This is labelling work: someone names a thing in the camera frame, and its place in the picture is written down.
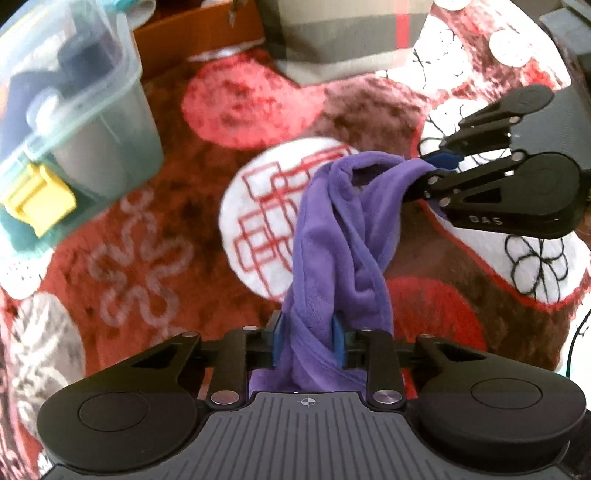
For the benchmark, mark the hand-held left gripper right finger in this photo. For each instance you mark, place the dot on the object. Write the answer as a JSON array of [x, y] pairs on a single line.
[[338, 344]]

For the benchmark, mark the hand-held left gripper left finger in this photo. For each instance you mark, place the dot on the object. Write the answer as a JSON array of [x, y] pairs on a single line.
[[277, 341]]

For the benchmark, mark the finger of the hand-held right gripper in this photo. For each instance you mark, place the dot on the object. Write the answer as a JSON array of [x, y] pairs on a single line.
[[461, 180], [445, 159]]

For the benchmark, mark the purple fleece cloth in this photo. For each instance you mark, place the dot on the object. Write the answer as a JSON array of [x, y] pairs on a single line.
[[332, 258]]

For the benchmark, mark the orange cardboard box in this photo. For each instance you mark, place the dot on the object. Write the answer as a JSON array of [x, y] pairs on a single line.
[[194, 37]]

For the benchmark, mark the brown plaid pouch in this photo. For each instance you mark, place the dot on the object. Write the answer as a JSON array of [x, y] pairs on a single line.
[[332, 46]]

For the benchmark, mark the red patterned blanket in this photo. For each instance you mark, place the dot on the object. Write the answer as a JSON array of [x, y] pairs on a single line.
[[194, 194]]

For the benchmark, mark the clear plastic storage box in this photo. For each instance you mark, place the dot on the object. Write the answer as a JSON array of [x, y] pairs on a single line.
[[106, 129]]

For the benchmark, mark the white round bottle cap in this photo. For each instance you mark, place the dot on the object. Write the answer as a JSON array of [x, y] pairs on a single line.
[[44, 113]]

